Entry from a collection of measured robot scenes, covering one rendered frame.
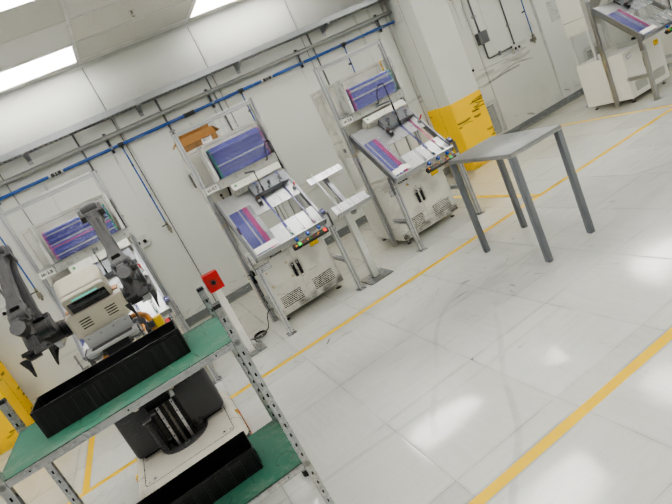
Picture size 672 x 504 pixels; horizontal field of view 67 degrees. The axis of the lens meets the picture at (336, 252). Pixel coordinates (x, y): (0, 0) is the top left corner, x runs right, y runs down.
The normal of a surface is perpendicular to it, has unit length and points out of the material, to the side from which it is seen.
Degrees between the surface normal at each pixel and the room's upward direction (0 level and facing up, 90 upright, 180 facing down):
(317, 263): 90
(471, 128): 90
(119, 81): 90
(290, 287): 90
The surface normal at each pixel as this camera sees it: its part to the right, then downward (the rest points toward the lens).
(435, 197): 0.39, 0.08
